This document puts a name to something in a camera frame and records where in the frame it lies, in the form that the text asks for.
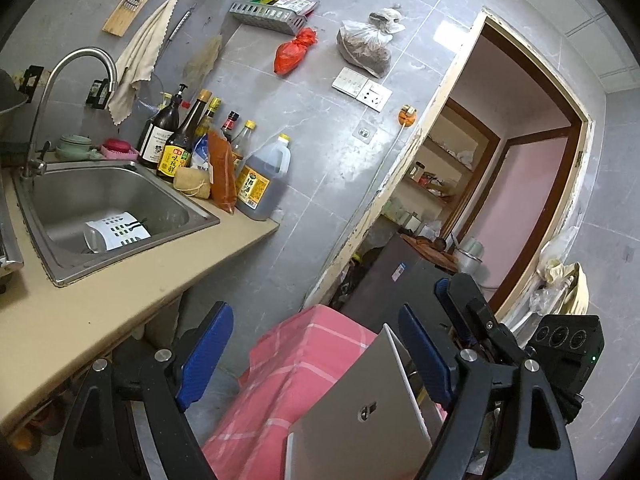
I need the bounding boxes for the yellow-label soy sauce bottle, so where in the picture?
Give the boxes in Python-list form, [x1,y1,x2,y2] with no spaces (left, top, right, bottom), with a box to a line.
[156,89,212,182]

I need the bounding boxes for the hanging white cloth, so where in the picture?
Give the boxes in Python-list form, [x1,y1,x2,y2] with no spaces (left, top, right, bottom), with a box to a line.
[107,0,179,126]

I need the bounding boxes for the brown scrub sponge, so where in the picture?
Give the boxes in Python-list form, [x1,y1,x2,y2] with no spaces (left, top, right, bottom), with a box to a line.
[172,167,210,200]

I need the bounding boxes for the dark soy sauce bottle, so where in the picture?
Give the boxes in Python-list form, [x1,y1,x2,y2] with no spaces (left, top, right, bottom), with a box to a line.
[138,84,188,168]

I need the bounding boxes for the grey wall rack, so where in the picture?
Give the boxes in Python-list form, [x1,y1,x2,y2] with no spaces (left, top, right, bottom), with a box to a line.
[229,2,307,36]

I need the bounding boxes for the red plastic bag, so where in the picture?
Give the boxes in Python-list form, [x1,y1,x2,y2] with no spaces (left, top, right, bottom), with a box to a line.
[273,27,317,76]

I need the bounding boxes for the dark grey cabinet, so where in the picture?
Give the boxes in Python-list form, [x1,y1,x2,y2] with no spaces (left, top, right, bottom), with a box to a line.
[340,235,451,336]

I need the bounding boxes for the stainless steel sink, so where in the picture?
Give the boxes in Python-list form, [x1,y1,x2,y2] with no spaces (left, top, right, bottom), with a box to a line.
[13,160,220,287]

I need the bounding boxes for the perforated steel utensil holder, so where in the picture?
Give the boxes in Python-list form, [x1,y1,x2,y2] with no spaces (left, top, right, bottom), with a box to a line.
[283,325,446,480]

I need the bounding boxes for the white perforated basket in sink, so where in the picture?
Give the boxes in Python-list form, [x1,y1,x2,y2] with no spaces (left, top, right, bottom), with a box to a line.
[82,211,151,254]

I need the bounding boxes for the orange chili sauce packet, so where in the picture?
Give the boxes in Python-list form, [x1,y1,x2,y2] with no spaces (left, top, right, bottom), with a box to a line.
[207,130,236,214]

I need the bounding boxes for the clear bag of dried goods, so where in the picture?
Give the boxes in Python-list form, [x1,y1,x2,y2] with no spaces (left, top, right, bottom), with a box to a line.
[336,8,406,79]

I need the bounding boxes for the beige gloves on hose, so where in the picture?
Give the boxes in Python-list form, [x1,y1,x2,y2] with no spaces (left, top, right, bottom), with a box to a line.
[532,260,590,315]

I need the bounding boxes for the chrome faucet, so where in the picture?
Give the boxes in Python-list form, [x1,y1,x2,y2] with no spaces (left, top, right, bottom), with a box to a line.
[20,46,120,180]

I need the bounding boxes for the pink checkered tablecloth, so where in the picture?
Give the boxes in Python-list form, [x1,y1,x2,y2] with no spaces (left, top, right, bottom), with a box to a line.
[203,304,380,479]

